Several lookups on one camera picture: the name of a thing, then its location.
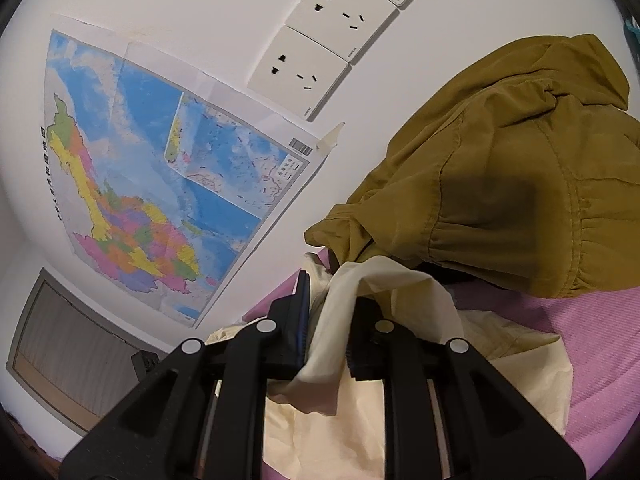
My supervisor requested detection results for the cream bed sheet cloth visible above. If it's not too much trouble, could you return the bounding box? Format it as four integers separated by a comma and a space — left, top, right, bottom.
205, 255, 573, 480

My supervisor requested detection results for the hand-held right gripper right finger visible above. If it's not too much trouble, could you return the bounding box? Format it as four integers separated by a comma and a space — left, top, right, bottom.
345, 296, 587, 480

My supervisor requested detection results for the grey wooden door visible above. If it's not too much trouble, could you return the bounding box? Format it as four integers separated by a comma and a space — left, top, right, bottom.
5, 267, 171, 438

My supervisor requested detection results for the masking tape piece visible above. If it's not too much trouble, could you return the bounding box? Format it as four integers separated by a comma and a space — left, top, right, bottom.
316, 121, 347, 153

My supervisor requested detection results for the colourful wall map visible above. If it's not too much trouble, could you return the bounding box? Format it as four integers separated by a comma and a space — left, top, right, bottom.
42, 15, 323, 328

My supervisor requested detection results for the pink flower print bedsheet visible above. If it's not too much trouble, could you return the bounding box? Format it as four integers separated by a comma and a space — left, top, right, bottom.
242, 250, 640, 480

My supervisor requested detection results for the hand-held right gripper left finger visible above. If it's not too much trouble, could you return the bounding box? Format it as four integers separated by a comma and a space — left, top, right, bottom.
59, 270, 313, 480

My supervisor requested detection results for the olive green jacket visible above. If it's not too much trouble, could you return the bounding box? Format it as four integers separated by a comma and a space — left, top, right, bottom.
304, 34, 640, 300

